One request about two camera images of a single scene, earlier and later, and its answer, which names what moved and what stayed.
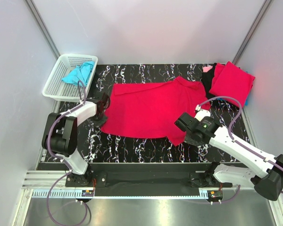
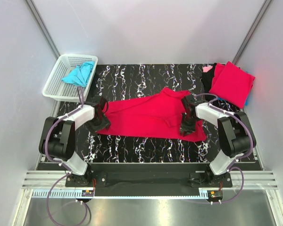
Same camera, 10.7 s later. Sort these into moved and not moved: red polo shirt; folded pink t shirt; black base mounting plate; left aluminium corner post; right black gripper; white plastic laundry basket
Moved: right black gripper; red polo shirt
Not moved: left aluminium corner post; folded pink t shirt; white plastic laundry basket; black base mounting plate
